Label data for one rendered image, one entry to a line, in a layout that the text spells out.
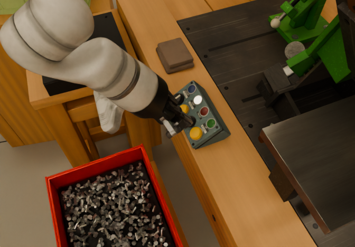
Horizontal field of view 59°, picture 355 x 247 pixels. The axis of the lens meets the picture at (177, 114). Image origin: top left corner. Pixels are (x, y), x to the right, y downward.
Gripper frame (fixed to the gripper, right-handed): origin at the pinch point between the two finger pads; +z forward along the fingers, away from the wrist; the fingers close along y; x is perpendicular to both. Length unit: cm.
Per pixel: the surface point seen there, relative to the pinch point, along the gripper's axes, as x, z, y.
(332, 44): -29.0, 2.9, -1.7
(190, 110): 0.8, 9.6, 7.6
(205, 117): -1.6, 9.7, 3.7
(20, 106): 83, 28, 76
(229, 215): 3.3, 12.3, -16.6
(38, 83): 34.8, -2.4, 35.7
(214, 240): 42, 94, -2
